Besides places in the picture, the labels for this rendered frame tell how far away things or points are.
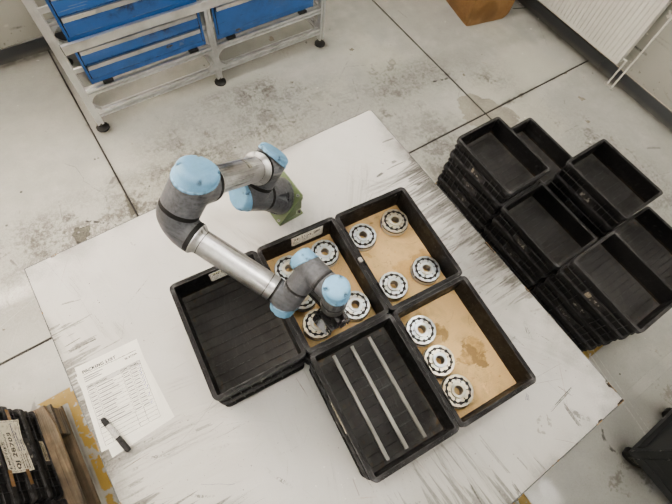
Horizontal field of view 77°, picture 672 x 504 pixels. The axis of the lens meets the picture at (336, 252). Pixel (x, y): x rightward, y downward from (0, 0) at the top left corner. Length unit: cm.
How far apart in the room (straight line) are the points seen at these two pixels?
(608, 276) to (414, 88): 186
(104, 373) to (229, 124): 187
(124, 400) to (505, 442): 129
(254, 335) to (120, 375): 48
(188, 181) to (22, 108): 248
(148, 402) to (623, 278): 210
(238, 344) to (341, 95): 219
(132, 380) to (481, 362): 118
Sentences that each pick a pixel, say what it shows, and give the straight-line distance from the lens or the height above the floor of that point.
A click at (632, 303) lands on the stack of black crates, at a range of 239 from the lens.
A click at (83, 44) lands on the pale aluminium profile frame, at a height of 60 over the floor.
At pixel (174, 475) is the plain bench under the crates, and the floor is 70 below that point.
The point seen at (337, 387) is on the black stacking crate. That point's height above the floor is 83.
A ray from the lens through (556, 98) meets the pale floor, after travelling 376.
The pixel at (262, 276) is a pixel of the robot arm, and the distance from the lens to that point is 121.
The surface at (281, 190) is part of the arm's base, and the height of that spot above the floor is 86.
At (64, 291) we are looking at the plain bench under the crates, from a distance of 184.
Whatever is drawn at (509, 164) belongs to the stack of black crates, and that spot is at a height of 49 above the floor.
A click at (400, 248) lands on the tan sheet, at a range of 160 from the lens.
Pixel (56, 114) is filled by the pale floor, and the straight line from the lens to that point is 340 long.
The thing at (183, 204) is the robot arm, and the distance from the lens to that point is 117.
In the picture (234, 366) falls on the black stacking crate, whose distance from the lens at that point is 144.
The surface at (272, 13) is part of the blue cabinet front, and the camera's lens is 320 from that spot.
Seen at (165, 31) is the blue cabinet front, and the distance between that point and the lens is 294.
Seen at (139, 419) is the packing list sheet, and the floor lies 70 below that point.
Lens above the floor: 223
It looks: 64 degrees down
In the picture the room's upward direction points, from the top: 11 degrees clockwise
